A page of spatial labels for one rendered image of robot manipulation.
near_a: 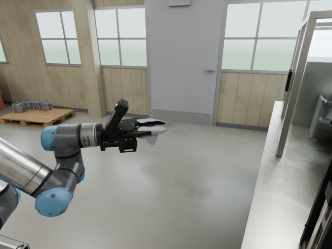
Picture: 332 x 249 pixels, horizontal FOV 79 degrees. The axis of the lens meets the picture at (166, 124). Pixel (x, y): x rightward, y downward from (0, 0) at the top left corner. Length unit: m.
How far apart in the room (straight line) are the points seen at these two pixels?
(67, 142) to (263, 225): 0.69
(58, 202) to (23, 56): 5.20
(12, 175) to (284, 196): 0.92
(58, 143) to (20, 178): 0.14
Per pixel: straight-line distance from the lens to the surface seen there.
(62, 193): 0.57
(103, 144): 0.66
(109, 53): 4.22
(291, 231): 0.87
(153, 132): 0.61
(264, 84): 3.76
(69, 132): 0.64
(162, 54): 3.76
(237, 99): 3.77
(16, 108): 5.03
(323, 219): 0.71
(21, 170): 0.58
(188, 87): 3.72
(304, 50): 1.14
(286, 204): 0.96
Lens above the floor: 1.48
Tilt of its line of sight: 22 degrees down
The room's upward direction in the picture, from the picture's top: straight up
